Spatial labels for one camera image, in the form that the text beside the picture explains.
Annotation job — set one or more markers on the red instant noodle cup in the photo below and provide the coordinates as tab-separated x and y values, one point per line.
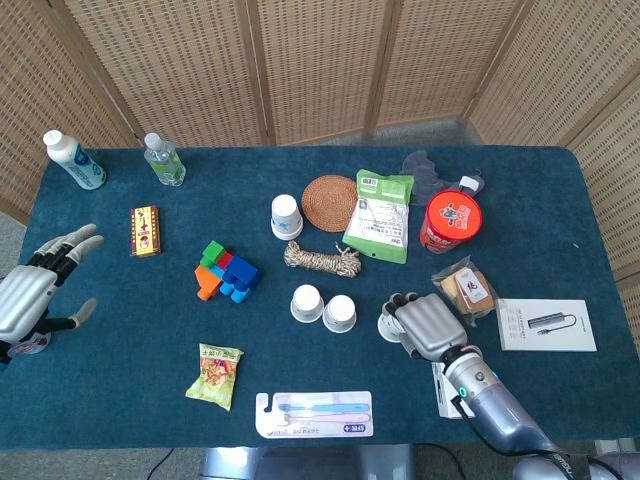
452	215

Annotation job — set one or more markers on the grey cloth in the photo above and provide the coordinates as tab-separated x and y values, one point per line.
422	175

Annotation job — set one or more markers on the white floral paper cup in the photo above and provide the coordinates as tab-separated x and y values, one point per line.
306	303
340	313
387	331
286	216

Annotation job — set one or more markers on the woven wooden folding screen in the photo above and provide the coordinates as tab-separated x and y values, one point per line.
320	65

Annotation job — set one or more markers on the green snack packet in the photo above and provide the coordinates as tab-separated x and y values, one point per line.
215	375

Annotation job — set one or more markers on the red toy block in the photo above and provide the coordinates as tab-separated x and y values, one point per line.
226	261

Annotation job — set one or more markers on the dark blue toy block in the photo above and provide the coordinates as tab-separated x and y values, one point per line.
242	272

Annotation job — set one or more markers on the orange toy block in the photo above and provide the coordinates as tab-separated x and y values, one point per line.
206	282

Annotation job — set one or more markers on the flat white hub box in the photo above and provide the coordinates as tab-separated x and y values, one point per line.
535	325

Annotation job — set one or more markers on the toothbrush blister pack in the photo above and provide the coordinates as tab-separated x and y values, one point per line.
315	427

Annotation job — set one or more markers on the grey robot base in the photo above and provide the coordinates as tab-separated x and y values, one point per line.
305	462

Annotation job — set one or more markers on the small printed drink bottle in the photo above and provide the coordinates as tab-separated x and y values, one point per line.
32	346

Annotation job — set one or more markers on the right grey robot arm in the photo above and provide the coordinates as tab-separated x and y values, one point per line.
490	405

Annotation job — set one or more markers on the pink toothbrush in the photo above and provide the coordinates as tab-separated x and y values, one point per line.
325	417

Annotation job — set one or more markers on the cake slices clear bag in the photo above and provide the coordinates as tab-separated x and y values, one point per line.
470	287

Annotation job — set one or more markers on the blue toothbrush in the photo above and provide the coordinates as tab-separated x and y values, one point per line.
325	407

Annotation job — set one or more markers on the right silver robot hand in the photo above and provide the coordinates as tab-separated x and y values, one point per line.
430	325

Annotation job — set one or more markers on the green white pouch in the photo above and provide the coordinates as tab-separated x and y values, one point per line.
380	220

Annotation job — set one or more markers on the light blue toy block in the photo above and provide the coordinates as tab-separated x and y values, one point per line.
240	296

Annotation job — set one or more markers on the small yellow red box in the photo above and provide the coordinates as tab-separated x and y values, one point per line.
145	231

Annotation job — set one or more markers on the clear bottle green label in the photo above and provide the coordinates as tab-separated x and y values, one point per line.
164	160

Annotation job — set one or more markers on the green toy block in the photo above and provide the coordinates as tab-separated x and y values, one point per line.
213	251

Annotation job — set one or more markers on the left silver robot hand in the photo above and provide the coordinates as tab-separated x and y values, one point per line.
25	300

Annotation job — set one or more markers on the white bottle blue label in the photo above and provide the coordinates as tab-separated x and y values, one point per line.
75	160

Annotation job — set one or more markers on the white box red logo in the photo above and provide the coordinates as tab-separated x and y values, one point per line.
445	395

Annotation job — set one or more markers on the round woven rattan coaster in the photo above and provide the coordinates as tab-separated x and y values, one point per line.
327	202

